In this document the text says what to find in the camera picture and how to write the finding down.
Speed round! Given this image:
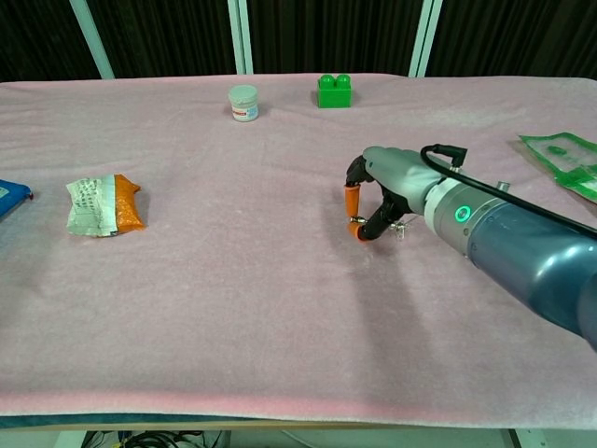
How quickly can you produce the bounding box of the white aluminium frame post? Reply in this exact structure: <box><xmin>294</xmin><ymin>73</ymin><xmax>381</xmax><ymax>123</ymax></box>
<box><xmin>408</xmin><ymin>0</ymin><xmax>443</xmax><ymax>78</ymax></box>
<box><xmin>69</xmin><ymin>0</ymin><xmax>116</xmax><ymax>80</ymax></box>
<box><xmin>227</xmin><ymin>0</ymin><xmax>255</xmax><ymax>76</ymax></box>

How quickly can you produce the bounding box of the white orange snack packet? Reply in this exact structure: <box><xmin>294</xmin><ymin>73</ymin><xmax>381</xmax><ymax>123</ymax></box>
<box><xmin>64</xmin><ymin>174</ymin><xmax>148</xmax><ymax>238</ymax></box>

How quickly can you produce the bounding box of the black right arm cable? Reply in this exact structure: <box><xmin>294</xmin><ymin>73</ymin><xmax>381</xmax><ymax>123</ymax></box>
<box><xmin>420</xmin><ymin>143</ymin><xmax>597</xmax><ymax>237</ymax></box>

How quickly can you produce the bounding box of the blue snack bag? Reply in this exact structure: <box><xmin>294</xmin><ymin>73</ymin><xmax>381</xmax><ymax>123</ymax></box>
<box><xmin>0</xmin><ymin>179</ymin><xmax>34</xmax><ymax>223</ymax></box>

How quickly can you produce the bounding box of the pink table cloth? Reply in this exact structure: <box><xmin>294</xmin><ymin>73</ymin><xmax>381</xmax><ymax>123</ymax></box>
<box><xmin>0</xmin><ymin>72</ymin><xmax>597</xmax><ymax>428</ymax></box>

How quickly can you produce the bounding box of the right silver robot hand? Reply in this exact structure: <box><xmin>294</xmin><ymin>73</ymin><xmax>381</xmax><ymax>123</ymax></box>
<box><xmin>343</xmin><ymin>146</ymin><xmax>451</xmax><ymax>244</ymax></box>

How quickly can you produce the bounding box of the green building block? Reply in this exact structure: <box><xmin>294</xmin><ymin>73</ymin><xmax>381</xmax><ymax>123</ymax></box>
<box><xmin>316</xmin><ymin>73</ymin><xmax>354</xmax><ymax>109</ymax></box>

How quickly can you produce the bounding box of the small white jar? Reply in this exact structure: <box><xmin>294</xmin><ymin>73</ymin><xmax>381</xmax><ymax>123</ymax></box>
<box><xmin>227</xmin><ymin>85</ymin><xmax>260</xmax><ymax>123</ymax></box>

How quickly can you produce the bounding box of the silver metal chain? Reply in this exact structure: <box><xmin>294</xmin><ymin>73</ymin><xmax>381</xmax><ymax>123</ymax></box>
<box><xmin>349</xmin><ymin>214</ymin><xmax>411</xmax><ymax>234</ymax></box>

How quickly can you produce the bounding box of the green clear plastic package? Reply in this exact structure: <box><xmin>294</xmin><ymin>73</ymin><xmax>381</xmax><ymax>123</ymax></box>
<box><xmin>507</xmin><ymin>132</ymin><xmax>597</xmax><ymax>205</ymax></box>

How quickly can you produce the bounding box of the black floor cable tangle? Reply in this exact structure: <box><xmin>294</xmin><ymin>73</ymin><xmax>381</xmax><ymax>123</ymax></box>
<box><xmin>83</xmin><ymin>429</ymin><xmax>225</xmax><ymax>448</ymax></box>

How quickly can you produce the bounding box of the black pleated curtain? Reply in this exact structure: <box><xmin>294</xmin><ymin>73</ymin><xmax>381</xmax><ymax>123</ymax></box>
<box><xmin>0</xmin><ymin>0</ymin><xmax>597</xmax><ymax>83</ymax></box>

